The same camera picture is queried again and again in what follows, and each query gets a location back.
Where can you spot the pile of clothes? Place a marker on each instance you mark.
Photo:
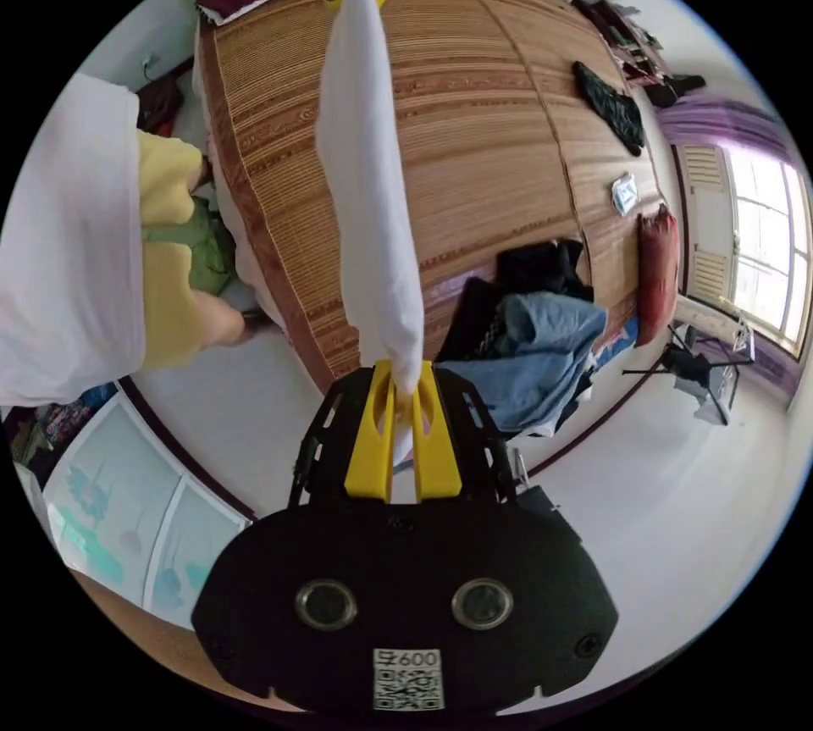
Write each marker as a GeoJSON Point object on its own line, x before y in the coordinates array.
{"type": "Point", "coordinates": [540, 337]}

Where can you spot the purple curtain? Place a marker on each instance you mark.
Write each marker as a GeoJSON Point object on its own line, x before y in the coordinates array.
{"type": "Point", "coordinates": [718, 121]}

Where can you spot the heap of dark clothes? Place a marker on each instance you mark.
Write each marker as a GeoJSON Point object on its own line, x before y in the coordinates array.
{"type": "Point", "coordinates": [635, 45]}

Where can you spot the bed with woven mat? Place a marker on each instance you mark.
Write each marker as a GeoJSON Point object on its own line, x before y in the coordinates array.
{"type": "Point", "coordinates": [476, 127]}

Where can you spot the black garment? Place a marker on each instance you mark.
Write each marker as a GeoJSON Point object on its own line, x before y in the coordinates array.
{"type": "Point", "coordinates": [613, 108]}

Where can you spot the black tripod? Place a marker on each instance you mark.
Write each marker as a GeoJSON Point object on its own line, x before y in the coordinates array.
{"type": "Point", "coordinates": [689, 366]}

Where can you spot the small white and blue packet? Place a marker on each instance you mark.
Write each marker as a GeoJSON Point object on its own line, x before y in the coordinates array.
{"type": "Point", "coordinates": [624, 194]}

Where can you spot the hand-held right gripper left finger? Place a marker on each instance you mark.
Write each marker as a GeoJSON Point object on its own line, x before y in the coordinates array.
{"type": "Point", "coordinates": [371, 451]}

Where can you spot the person's body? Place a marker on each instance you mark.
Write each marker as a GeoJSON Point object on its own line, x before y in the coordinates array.
{"type": "Point", "coordinates": [70, 235]}

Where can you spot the window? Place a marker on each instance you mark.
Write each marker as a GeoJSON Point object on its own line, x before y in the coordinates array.
{"type": "Point", "coordinates": [762, 248]}

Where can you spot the red pillow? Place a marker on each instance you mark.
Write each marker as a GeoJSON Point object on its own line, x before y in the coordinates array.
{"type": "Point", "coordinates": [657, 273]}

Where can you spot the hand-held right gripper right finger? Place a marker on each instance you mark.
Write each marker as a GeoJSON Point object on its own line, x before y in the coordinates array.
{"type": "Point", "coordinates": [435, 458]}

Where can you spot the white short sleeve shirt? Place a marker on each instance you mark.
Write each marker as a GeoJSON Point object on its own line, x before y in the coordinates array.
{"type": "Point", "coordinates": [368, 172]}

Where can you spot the cupboard with glass doors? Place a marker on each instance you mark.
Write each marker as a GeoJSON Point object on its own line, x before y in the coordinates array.
{"type": "Point", "coordinates": [127, 502]}

